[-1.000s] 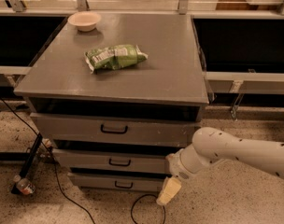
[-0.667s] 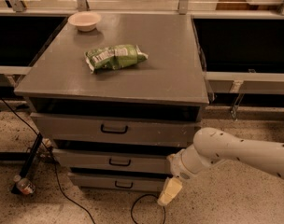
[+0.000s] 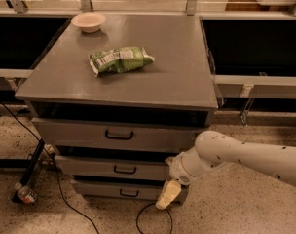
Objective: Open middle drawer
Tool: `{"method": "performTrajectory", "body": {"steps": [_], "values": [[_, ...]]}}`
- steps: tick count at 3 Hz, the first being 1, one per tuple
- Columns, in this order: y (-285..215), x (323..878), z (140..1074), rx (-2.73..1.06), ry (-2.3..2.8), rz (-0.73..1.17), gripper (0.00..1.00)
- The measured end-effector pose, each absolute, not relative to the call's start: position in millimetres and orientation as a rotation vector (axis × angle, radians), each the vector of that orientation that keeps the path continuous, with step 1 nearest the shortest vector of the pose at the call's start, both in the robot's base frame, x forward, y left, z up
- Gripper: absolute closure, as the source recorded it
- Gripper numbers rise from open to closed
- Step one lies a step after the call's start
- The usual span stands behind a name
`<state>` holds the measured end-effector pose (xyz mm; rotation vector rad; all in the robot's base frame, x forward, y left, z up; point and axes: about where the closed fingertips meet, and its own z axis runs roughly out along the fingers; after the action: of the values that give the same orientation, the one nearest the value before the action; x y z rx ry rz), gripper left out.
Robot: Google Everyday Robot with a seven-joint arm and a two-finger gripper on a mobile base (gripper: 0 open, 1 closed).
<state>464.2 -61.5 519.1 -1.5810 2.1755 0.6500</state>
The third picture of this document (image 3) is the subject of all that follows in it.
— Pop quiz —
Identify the grey bottom drawer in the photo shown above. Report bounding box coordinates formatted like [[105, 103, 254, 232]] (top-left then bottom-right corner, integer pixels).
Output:
[[71, 180, 163, 202]]

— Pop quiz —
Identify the grey drawer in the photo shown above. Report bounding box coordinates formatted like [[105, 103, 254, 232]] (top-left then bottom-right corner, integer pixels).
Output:
[[32, 118, 204, 153], [71, 180, 163, 202], [55, 155, 170, 181]]

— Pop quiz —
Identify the green chip bag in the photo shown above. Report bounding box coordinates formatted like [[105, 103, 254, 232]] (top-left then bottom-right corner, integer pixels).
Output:
[[89, 47, 155, 76]]

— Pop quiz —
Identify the grey top drawer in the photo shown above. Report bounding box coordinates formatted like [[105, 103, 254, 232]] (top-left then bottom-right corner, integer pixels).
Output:
[[32, 118, 204, 153]]

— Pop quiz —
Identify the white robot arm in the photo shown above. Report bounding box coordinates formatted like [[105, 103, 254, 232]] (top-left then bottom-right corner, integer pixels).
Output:
[[156, 131, 296, 210]]

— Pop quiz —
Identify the grey drawer cabinet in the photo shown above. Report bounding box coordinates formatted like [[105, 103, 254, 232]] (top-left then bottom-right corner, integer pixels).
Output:
[[15, 13, 219, 207]]

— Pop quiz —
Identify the beige bowl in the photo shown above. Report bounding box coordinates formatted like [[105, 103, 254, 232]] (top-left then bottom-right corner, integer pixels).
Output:
[[71, 12, 106, 33]]

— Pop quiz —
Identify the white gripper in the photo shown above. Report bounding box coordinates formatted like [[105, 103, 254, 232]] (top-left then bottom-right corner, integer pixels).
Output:
[[156, 152, 193, 210]]

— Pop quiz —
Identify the black metal leg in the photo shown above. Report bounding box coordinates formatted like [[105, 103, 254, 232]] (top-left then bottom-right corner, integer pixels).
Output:
[[12, 139, 44, 203]]

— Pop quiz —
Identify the black floor cable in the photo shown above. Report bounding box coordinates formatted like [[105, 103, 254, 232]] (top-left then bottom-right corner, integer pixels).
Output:
[[0, 100, 173, 234]]

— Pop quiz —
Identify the plastic bottle on floor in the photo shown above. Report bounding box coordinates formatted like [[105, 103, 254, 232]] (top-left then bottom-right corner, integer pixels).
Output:
[[14, 182, 37, 204]]

